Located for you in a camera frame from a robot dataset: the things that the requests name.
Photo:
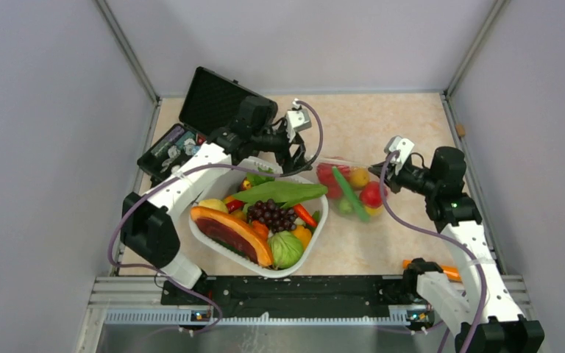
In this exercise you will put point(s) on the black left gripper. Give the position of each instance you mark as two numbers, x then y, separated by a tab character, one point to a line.
284	158

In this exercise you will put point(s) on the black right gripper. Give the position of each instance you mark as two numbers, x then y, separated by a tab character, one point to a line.
394	172

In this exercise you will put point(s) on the small red toy tomato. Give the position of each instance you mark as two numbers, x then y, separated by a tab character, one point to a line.
370	195

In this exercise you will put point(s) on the clear zip top bag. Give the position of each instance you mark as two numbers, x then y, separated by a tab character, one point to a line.
341	161

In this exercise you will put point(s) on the green toy cucumber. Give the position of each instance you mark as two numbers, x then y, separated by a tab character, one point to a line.
348	193

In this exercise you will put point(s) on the yellow toy lemon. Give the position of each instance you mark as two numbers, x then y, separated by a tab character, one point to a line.
373	212

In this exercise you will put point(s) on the small green toy cabbage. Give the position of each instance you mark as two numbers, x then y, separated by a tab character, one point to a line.
345	207

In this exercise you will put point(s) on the red toy bell pepper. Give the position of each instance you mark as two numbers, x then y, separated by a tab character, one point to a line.
325	175

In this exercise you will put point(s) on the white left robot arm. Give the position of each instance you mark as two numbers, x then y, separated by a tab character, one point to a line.
147	224

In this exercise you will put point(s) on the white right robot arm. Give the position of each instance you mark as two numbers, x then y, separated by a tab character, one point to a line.
484	317

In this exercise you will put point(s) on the green toy lettuce leaf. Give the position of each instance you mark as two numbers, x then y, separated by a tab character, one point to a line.
283	192

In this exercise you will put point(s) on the white plastic basket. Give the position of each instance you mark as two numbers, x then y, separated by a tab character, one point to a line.
220	198

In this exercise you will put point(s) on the black foam-lined case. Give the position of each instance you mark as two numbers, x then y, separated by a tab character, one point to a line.
212	102

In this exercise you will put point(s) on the purple toy grapes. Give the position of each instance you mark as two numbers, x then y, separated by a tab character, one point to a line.
271	214

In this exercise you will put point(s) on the large green toy cabbage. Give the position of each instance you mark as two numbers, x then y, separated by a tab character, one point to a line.
286	249

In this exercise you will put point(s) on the orange marker pen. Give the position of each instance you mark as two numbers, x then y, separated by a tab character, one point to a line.
451	272

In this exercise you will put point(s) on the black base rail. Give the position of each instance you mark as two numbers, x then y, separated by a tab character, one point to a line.
355	296

